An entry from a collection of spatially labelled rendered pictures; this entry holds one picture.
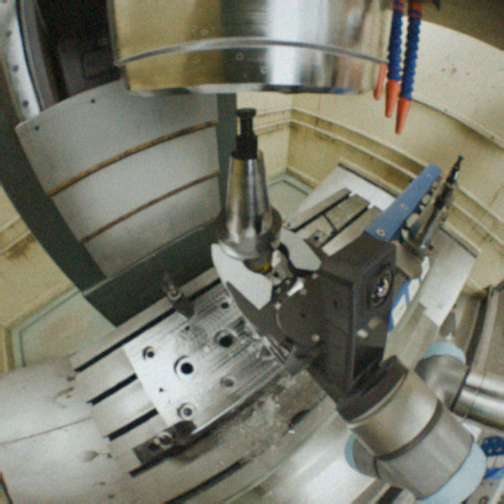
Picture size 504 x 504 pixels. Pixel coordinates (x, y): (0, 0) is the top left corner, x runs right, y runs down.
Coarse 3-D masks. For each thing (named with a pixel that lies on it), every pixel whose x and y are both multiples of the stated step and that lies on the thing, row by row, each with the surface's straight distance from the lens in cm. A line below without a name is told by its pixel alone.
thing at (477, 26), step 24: (48, 0) 30; (72, 0) 33; (96, 0) 36; (456, 0) 30; (480, 0) 27; (48, 24) 40; (72, 24) 45; (96, 24) 52; (456, 24) 40; (480, 24) 35
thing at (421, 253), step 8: (408, 224) 41; (400, 232) 40; (400, 240) 40; (408, 240) 38; (432, 240) 42; (408, 248) 38; (416, 248) 38; (432, 248) 41; (416, 256) 39; (424, 256) 39
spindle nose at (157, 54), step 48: (144, 0) 10; (192, 0) 9; (240, 0) 9; (288, 0) 9; (336, 0) 10; (384, 0) 12; (144, 48) 10; (192, 48) 9; (240, 48) 9; (288, 48) 9; (336, 48) 9; (384, 48) 13
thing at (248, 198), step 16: (240, 160) 17; (256, 160) 17; (240, 176) 18; (256, 176) 18; (240, 192) 18; (256, 192) 18; (240, 208) 19; (256, 208) 19; (240, 224) 20; (256, 224) 20
